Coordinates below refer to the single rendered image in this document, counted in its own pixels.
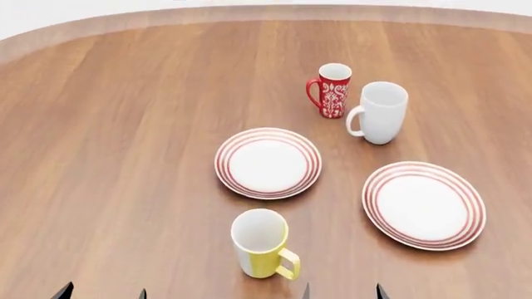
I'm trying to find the red-striped white plate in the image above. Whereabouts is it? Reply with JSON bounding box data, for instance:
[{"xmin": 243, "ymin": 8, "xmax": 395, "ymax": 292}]
[
  {"xmin": 214, "ymin": 126, "xmax": 323, "ymax": 200},
  {"xmin": 361, "ymin": 160, "xmax": 487, "ymax": 251}
]

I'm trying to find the red patterned tall mug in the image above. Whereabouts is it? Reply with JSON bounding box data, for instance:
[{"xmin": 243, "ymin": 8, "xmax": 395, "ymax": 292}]
[{"xmin": 306, "ymin": 62, "xmax": 353, "ymax": 120}]

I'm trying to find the yellow and white mug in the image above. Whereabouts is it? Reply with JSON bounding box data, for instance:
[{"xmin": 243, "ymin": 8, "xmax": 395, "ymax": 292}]
[{"xmin": 230, "ymin": 208, "xmax": 302, "ymax": 282}]

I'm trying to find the plain white mug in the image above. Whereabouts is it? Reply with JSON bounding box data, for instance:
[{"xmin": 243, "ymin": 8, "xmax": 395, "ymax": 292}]
[{"xmin": 345, "ymin": 81, "xmax": 409, "ymax": 146}]

